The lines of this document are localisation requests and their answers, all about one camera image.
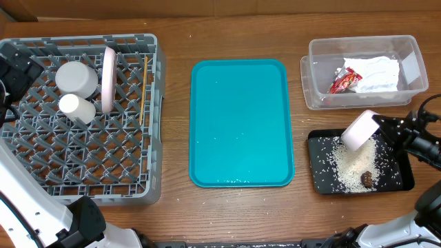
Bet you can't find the clear plastic bin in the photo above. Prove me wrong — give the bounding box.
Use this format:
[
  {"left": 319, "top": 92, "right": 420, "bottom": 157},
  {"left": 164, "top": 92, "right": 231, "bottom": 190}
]
[{"left": 300, "top": 35, "right": 429, "bottom": 110}]

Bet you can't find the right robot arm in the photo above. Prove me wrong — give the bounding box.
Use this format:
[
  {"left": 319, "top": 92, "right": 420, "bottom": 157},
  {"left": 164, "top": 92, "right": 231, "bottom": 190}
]
[{"left": 322, "top": 108, "right": 440, "bottom": 248}]

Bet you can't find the red snack wrapper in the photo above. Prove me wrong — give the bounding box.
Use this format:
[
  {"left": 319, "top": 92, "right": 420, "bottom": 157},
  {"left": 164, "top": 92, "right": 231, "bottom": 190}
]
[{"left": 328, "top": 67, "right": 362, "bottom": 94}]

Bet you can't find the wooden chopstick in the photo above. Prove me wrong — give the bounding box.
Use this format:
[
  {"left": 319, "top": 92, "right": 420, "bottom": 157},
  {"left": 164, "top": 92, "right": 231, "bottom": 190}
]
[{"left": 139, "top": 56, "right": 149, "bottom": 126}]

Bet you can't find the white cup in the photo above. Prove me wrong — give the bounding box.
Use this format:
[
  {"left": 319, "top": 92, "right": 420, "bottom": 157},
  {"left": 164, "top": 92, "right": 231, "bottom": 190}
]
[{"left": 59, "top": 94, "right": 96, "bottom": 124}]

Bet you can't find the black rectangular tray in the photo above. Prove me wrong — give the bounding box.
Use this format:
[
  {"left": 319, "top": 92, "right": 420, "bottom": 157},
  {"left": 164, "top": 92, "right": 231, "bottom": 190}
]
[{"left": 307, "top": 125, "right": 416, "bottom": 196}]

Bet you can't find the large white plate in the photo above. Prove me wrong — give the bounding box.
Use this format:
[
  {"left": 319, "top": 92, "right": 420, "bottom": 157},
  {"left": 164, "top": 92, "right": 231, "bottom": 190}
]
[{"left": 101, "top": 47, "right": 117, "bottom": 114}]

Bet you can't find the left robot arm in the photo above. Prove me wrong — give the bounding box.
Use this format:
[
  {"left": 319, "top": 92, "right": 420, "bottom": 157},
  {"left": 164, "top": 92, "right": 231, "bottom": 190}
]
[{"left": 1, "top": 43, "right": 155, "bottom": 248}]

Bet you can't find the small white plate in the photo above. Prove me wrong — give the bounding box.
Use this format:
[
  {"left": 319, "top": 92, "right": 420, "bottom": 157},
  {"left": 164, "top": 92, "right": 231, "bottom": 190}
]
[{"left": 341, "top": 110, "right": 379, "bottom": 151}]

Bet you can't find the grey round bowl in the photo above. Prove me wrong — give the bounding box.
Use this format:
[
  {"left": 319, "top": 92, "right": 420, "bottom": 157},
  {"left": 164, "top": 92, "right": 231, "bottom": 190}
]
[{"left": 55, "top": 61, "right": 99, "bottom": 99}]

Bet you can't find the teal plastic serving tray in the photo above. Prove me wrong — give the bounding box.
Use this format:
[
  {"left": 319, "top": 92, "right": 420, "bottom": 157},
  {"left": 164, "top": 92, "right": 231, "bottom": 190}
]
[{"left": 189, "top": 59, "right": 295, "bottom": 188}]

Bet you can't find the pile of white rice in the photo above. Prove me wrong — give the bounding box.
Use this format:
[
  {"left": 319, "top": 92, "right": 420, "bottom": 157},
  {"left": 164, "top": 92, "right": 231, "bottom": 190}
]
[{"left": 309, "top": 136, "right": 402, "bottom": 194}]

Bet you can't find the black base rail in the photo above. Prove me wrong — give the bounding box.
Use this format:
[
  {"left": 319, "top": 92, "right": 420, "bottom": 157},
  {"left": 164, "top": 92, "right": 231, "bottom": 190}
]
[{"left": 154, "top": 238, "right": 335, "bottom": 248}]

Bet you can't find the grey plastic dish rack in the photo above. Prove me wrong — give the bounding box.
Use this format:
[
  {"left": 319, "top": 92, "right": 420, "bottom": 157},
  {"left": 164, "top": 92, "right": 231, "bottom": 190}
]
[{"left": 1, "top": 34, "right": 166, "bottom": 205}]

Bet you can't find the white napkin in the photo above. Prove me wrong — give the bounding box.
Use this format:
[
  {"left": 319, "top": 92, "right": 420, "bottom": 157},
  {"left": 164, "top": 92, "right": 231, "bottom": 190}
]
[{"left": 344, "top": 56, "right": 400, "bottom": 94}]

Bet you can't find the brown food scrap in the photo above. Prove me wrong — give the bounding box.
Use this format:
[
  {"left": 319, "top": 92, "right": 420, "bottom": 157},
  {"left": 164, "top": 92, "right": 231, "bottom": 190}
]
[{"left": 360, "top": 171, "right": 373, "bottom": 189}]

